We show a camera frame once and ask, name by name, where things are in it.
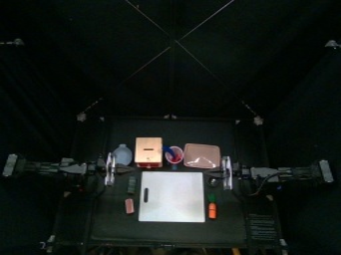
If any printed label sticker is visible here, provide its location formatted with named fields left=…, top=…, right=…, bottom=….
left=246, top=213, right=280, bottom=247

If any square salmon plastic tray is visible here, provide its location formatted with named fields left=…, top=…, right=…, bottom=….
left=182, top=142, right=222, bottom=169

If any red plastic cup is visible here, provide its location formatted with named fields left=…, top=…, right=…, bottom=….
left=165, top=145, right=185, bottom=165

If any thin diagonal brace cord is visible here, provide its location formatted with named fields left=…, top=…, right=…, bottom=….
left=81, top=0, right=236, bottom=118
left=125, top=0, right=264, bottom=124

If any wooden box red drawer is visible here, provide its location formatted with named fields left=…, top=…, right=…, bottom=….
left=134, top=136, right=165, bottom=169

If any white cutting board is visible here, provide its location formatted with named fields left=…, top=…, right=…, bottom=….
left=138, top=170, right=208, bottom=224

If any orange-handled tool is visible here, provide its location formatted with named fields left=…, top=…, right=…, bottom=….
left=206, top=193, right=218, bottom=211

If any red small block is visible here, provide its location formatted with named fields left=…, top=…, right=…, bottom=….
left=125, top=197, right=137, bottom=215

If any pale grey bowl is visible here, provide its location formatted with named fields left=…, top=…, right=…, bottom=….
left=111, top=143, right=135, bottom=166

